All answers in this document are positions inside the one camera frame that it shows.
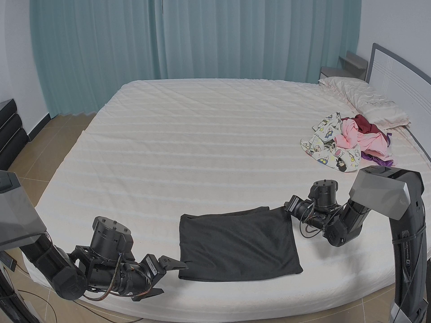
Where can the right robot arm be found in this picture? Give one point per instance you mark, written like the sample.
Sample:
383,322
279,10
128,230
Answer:
387,207

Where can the purple garment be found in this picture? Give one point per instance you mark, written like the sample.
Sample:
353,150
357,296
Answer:
380,162

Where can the black T-shirt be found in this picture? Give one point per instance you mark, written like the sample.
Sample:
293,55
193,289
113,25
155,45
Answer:
235,244

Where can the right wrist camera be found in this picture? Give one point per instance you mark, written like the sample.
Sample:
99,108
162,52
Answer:
325,192

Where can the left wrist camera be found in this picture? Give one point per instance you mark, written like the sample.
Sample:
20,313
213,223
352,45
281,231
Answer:
112,236

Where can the dark red garment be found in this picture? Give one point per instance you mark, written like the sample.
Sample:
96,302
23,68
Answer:
367,123

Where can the cream pillow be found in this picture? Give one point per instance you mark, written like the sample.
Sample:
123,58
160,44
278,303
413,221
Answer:
367,103

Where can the black chest of drawers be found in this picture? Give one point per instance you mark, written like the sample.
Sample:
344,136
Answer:
10,130

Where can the white printed garment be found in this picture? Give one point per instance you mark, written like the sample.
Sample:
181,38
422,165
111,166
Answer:
323,153

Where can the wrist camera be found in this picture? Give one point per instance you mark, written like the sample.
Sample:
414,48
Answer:
325,192
112,236

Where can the pink garment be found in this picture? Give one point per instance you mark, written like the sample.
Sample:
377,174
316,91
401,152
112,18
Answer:
350,136

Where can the blue-green curtain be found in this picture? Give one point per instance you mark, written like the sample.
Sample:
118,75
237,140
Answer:
202,29

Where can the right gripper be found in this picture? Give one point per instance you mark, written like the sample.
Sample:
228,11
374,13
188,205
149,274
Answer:
298,207

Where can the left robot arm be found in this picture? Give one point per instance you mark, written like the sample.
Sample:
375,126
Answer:
50,257

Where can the bed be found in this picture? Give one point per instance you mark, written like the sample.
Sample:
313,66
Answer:
202,130

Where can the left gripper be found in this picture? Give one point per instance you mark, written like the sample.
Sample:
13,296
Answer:
141,274

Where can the grey bedside table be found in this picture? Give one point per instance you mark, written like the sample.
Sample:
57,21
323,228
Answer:
353,62

